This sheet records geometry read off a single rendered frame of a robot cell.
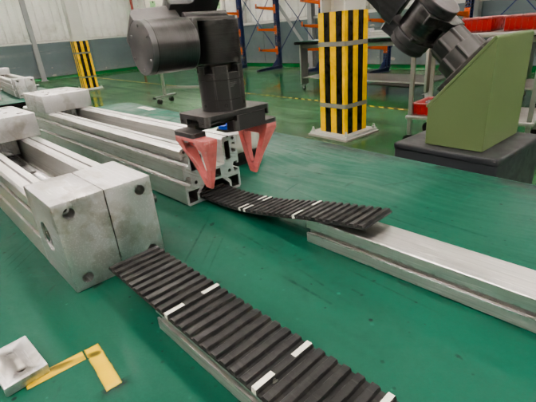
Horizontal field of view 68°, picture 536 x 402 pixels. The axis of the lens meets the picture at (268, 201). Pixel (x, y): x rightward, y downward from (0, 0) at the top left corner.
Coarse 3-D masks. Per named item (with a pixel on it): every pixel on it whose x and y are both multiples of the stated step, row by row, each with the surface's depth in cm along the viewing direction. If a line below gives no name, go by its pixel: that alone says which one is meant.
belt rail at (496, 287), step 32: (320, 224) 43; (384, 224) 41; (352, 256) 41; (384, 256) 38; (416, 256) 35; (448, 256) 35; (480, 256) 34; (448, 288) 34; (480, 288) 32; (512, 288) 30; (512, 320) 31
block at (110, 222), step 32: (32, 192) 39; (64, 192) 39; (96, 192) 38; (128, 192) 40; (64, 224) 37; (96, 224) 39; (128, 224) 41; (64, 256) 38; (96, 256) 40; (128, 256) 42
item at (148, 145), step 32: (64, 128) 88; (96, 128) 74; (128, 128) 80; (160, 128) 71; (96, 160) 79; (128, 160) 70; (160, 160) 59; (224, 160) 60; (160, 192) 62; (192, 192) 58
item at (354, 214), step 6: (354, 210) 42; (360, 210) 42; (366, 210) 42; (342, 216) 41; (348, 216) 41; (354, 216) 40; (360, 216) 41; (336, 222) 40; (342, 222) 40; (348, 222) 40
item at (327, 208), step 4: (328, 204) 46; (332, 204) 46; (336, 204) 45; (340, 204) 45; (320, 208) 45; (324, 208) 45; (328, 208) 44; (332, 208) 44; (312, 212) 44; (316, 212) 44; (320, 212) 43; (324, 212) 43; (328, 212) 44; (304, 216) 43; (308, 216) 43; (312, 216) 43; (316, 216) 42; (320, 216) 43; (308, 220) 43; (312, 220) 43; (316, 220) 42
